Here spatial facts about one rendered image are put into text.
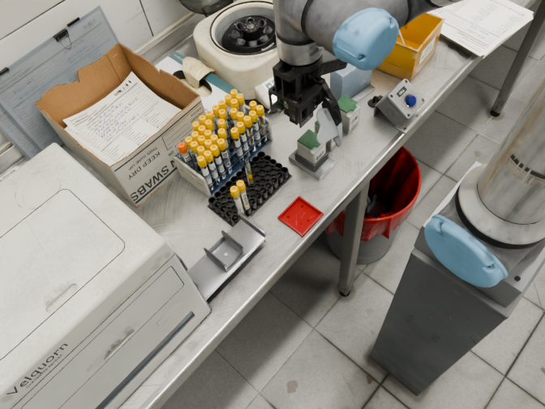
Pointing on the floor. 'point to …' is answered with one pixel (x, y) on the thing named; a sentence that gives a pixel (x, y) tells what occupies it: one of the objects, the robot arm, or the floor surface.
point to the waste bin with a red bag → (385, 230)
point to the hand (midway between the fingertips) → (311, 127)
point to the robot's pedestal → (434, 322)
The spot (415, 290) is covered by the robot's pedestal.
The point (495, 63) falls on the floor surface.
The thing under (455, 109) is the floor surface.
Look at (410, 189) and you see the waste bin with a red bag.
